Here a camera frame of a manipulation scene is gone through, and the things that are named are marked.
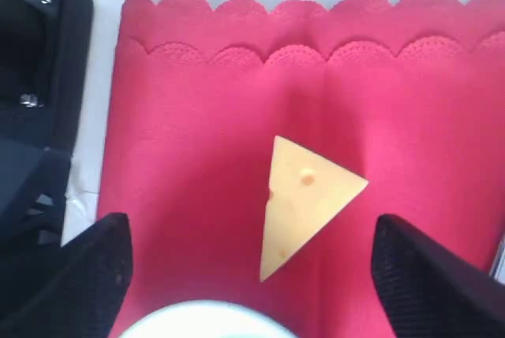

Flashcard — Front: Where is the red scalloped table cloth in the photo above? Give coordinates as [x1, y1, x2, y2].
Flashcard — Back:
[98, 0, 504, 337]

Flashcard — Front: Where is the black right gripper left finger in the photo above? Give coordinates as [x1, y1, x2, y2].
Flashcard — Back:
[1, 213, 133, 337]

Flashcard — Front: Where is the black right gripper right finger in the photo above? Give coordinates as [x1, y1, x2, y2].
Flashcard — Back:
[371, 214, 504, 337]

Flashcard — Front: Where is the yellow cheese wedge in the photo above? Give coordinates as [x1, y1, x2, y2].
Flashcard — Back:
[260, 136, 368, 282]

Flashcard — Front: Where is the pale green ceramic bowl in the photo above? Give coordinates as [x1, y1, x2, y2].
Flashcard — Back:
[121, 300, 295, 338]

